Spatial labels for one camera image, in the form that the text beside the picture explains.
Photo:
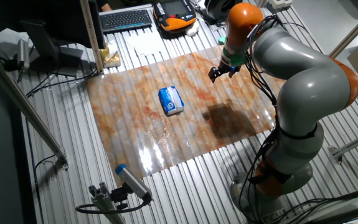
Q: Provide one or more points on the black round spool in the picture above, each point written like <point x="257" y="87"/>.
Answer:
<point x="216" y="9"/>

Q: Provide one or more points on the black keyboard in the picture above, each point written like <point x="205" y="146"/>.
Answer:
<point x="125" y="19"/>

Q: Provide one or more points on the beige upright post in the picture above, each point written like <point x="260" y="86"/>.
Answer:
<point x="91" y="37"/>

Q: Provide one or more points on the black camera clamp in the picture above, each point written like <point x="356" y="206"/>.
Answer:
<point x="12" y="64"/>
<point x="119" y="194"/>

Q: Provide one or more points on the aluminium frame pole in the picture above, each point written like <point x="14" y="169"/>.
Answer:
<point x="353" y="31"/>
<point x="262" y="2"/>

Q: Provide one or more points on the orange marble pattern mat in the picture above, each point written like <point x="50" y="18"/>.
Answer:
<point x="129" y="109"/>

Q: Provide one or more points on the aluminium frame bar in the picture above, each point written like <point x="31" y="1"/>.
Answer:
<point x="353" y="143"/>
<point x="26" y="105"/>

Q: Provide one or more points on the plain silver camera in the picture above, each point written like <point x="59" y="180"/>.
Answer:
<point x="23" y="53"/>

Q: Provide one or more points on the white crumpled paper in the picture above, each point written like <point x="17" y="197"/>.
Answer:
<point x="7" y="37"/>

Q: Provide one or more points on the white crumpled cloth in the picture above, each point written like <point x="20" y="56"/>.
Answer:
<point x="192" y="29"/>

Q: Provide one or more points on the orange black teach pendant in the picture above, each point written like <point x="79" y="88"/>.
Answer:
<point x="174" y="21"/>

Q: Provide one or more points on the white paper sheet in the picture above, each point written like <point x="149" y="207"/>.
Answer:
<point x="144" y="43"/>

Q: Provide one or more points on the white power strip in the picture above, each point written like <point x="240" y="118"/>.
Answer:
<point x="279" y="3"/>

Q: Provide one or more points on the short aluminium profile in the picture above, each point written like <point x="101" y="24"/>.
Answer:
<point x="102" y="199"/>

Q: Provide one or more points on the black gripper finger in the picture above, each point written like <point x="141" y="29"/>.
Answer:
<point x="234" y="70"/>
<point x="214" y="73"/>

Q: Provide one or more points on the yellow tissue box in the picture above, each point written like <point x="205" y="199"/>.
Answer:
<point x="111" y="59"/>

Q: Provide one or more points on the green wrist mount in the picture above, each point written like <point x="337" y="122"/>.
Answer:
<point x="236" y="60"/>

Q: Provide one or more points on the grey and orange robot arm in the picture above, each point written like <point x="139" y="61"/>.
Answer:
<point x="309" y="87"/>

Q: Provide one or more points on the black monitor stand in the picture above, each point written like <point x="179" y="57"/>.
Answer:
<point x="41" y="40"/>

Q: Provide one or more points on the blue tissue pack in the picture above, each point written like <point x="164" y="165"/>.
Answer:
<point x="165" y="101"/>

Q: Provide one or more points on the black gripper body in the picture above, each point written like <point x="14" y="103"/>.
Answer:
<point x="228" y="69"/>

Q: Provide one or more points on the silver camera with blue cap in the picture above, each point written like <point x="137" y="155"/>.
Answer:
<point x="132" y="180"/>

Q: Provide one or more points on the person hand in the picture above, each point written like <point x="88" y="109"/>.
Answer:
<point x="106" y="7"/>

